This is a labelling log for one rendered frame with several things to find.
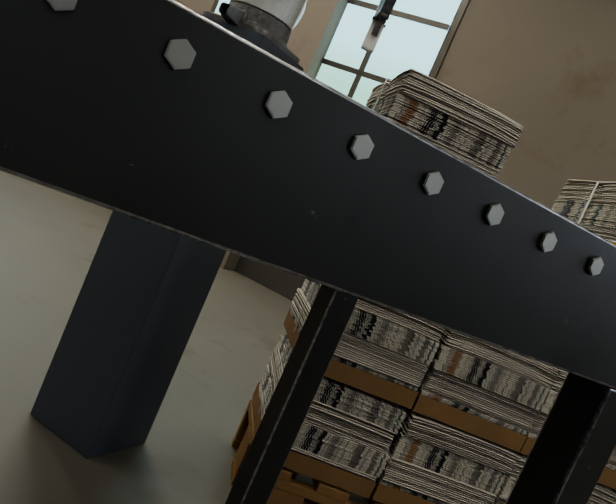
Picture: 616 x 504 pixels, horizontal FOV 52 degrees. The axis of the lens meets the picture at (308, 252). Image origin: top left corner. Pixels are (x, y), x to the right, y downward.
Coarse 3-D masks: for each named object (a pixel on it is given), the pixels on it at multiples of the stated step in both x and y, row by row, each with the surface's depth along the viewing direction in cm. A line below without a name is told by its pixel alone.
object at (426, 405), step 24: (288, 312) 176; (288, 336) 163; (360, 384) 142; (384, 384) 143; (432, 408) 145; (456, 408) 146; (480, 432) 147; (504, 432) 148; (288, 456) 143; (336, 480) 145; (360, 480) 146; (600, 480) 152
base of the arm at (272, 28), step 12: (204, 12) 140; (228, 12) 133; (240, 12) 136; (252, 12) 137; (264, 12) 137; (240, 24) 136; (252, 24) 136; (264, 24) 137; (276, 24) 139; (276, 36) 139; (288, 36) 144; (288, 48) 145
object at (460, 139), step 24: (408, 72) 136; (408, 96) 134; (432, 96) 134; (456, 96) 135; (408, 120) 135; (432, 120) 136; (456, 120) 136; (480, 120) 137; (504, 120) 137; (456, 144) 137; (480, 144) 138; (504, 144) 138; (480, 168) 139
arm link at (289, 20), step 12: (240, 0) 138; (252, 0) 137; (264, 0) 137; (276, 0) 137; (288, 0) 138; (300, 0) 141; (276, 12) 138; (288, 12) 140; (300, 12) 144; (288, 24) 141
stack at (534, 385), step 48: (384, 336) 141; (432, 336) 143; (336, 384) 142; (432, 384) 145; (480, 384) 146; (528, 384) 147; (240, 432) 177; (336, 432) 144; (384, 432) 145; (432, 432) 146; (528, 432) 150; (288, 480) 144; (384, 480) 146; (432, 480) 148; (480, 480) 150
